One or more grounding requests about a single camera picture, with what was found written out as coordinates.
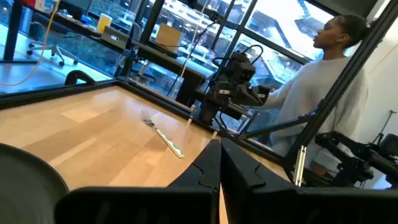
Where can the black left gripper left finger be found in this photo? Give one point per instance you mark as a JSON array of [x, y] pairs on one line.
[[199, 177]]

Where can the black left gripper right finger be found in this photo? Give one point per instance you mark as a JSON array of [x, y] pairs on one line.
[[242, 180]]

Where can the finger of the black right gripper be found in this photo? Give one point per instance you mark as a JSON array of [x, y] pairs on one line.
[[244, 98], [261, 93]]

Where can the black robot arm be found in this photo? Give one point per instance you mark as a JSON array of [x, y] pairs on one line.
[[351, 155]]

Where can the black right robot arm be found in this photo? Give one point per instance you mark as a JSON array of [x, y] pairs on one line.
[[208, 113]]

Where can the person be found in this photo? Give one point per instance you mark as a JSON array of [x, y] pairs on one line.
[[311, 87]]

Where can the dark desk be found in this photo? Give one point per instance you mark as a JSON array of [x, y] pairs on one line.
[[161, 60]]

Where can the cardboard box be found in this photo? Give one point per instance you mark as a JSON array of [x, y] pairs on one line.
[[168, 37]]

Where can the yellow cup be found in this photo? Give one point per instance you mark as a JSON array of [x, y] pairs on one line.
[[104, 23]]

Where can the dark round plate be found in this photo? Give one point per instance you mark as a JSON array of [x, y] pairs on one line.
[[25, 186]]

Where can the office chair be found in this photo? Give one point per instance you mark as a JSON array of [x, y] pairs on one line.
[[53, 49]]

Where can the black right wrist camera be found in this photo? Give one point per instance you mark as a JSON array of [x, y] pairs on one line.
[[244, 71]]

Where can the black aluminium table frame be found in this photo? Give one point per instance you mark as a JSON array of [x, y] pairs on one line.
[[46, 96]]

